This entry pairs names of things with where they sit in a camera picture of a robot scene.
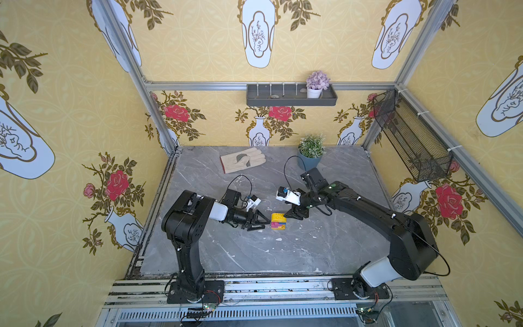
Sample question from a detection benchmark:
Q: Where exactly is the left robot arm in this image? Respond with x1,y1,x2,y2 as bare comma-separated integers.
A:
162,189,270,304

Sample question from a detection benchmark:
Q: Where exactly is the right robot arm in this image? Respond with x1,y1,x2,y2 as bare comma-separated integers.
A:
276,168,441,298

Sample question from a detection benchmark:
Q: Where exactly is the green plant blue pot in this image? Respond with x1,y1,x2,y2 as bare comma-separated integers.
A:
298,134,325,171

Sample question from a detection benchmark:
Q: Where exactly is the purple flower white pot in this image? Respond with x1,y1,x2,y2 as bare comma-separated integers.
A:
306,71,330,99

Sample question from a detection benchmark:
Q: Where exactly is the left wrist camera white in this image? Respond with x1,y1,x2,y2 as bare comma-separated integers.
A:
245,195,261,211

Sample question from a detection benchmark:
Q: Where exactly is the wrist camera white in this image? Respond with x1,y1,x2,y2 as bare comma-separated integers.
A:
276,187,301,206
245,195,261,211

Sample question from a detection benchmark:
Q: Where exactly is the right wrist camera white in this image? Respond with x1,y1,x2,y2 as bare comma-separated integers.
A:
276,187,301,206

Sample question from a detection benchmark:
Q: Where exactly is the left camera cable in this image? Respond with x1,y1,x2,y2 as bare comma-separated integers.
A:
226,174,254,201

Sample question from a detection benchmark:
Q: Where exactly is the camera cable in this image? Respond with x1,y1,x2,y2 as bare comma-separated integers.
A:
282,155,305,191
226,174,254,201

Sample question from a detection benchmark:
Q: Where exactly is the right camera cable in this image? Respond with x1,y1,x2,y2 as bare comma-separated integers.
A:
282,155,305,191

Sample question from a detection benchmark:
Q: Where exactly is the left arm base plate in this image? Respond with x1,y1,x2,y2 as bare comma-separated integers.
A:
167,280,225,304

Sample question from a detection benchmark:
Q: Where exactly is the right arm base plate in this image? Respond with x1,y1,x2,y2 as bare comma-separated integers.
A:
328,278,391,302

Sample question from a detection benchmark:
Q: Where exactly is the grey wall shelf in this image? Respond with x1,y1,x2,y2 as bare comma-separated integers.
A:
246,83,339,107

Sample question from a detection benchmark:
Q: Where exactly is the black wire basket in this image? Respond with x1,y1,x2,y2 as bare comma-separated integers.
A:
371,90,453,182

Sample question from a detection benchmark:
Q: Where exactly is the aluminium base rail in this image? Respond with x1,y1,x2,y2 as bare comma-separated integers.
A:
97,275,460,326

